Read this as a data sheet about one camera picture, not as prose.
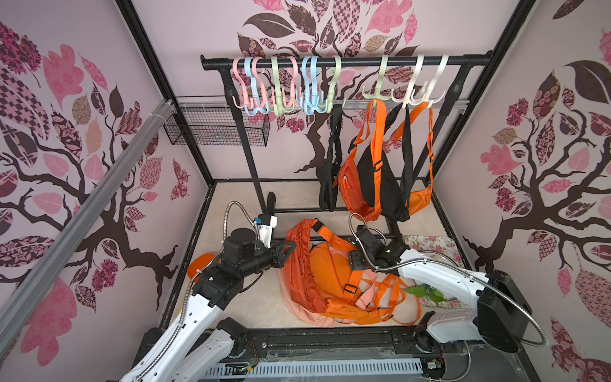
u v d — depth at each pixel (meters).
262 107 0.58
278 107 0.58
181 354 0.43
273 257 0.60
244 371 0.69
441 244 0.97
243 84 0.89
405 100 0.61
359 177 0.85
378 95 0.61
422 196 0.77
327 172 0.73
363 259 0.63
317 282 0.84
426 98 0.60
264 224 0.61
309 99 0.58
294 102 0.58
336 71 0.52
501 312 0.41
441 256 0.90
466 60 0.52
